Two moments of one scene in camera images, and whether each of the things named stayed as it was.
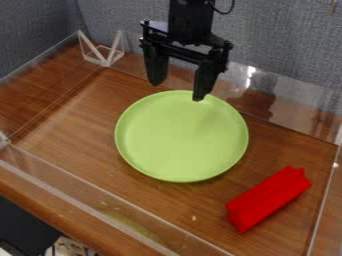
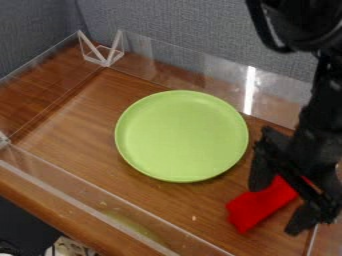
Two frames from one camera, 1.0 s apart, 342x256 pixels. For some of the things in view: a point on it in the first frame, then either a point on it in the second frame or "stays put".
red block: (267, 197) stays put
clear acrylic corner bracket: (102, 55) stays put
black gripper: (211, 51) → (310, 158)
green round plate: (179, 140) stays put
